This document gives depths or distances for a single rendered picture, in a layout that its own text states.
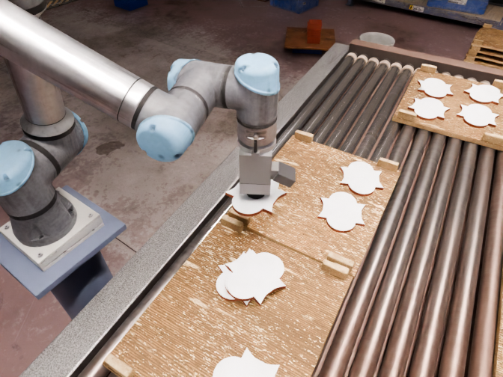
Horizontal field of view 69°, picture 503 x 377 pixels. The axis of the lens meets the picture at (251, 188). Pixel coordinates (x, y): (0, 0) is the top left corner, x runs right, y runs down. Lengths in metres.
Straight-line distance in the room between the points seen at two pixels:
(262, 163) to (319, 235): 0.30
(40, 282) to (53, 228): 0.13
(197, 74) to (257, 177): 0.23
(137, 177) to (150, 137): 1.99
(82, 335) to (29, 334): 1.20
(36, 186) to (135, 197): 1.49
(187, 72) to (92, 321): 0.54
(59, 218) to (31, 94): 0.31
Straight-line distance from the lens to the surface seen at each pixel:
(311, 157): 1.13
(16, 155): 0.95
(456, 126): 1.42
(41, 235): 1.05
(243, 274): 0.81
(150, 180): 2.49
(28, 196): 0.96
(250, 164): 0.71
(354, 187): 1.05
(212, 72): 0.65
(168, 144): 0.55
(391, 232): 1.00
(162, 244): 0.94
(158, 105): 0.57
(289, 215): 0.95
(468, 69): 1.80
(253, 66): 0.62
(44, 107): 0.94
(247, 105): 0.64
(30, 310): 2.14
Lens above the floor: 1.65
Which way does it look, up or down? 45 degrees down
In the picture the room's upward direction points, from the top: straight up
